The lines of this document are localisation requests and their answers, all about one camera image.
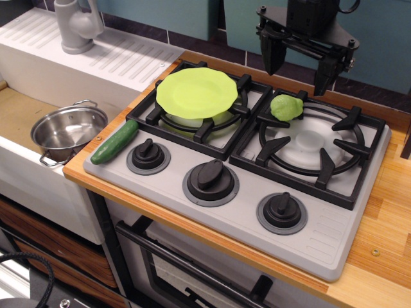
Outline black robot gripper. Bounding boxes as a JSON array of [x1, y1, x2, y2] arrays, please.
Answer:
[[256, 1, 359, 96]]

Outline light green toy cauliflower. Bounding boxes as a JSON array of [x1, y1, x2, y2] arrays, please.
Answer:
[[270, 94, 304, 121]]

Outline lime green plastic plate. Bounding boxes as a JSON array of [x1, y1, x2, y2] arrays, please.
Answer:
[[156, 67, 238, 119]]

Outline dark green toy pickle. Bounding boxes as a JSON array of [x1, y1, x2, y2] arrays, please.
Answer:
[[90, 120, 139, 165]]

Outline small stainless steel pot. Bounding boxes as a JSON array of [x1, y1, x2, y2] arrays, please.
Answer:
[[31, 99, 108, 167]]

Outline white toy sink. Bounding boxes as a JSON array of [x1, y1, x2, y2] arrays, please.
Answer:
[[1, 8, 183, 244]]

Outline black right burner grate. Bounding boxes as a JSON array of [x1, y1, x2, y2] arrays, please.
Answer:
[[229, 89, 391, 210]]

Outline black burner grate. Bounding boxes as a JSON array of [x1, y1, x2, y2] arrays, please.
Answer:
[[229, 89, 391, 210], [127, 61, 273, 160]]

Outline black left burner grate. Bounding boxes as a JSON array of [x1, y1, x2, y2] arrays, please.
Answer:
[[127, 61, 273, 160]]

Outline grey toy stove top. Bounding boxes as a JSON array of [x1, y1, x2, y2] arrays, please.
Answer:
[[82, 60, 392, 283]]

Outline black middle stove knob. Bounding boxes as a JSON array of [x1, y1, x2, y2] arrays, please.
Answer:
[[182, 159, 240, 207]]

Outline black stove knob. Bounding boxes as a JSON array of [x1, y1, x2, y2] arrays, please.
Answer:
[[127, 138, 171, 176], [256, 192, 308, 235], [182, 159, 240, 207]]

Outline black right stove knob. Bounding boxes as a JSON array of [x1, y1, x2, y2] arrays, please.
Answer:
[[256, 192, 308, 235]]

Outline black left stove knob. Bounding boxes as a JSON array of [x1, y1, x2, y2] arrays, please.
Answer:
[[127, 138, 171, 176]]

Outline grey toy faucet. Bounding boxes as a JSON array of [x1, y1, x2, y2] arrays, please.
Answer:
[[54, 0, 104, 55]]

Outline toy oven door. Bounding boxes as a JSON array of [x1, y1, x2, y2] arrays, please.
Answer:
[[108, 203, 330, 307]]

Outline wooden drawer fronts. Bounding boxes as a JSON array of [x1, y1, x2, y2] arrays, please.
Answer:
[[1, 196, 127, 307]]

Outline black oven door handle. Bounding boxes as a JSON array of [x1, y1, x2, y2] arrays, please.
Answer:
[[116, 221, 272, 307]]

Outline black braided cable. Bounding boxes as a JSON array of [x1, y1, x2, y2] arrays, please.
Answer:
[[0, 252, 55, 308]]

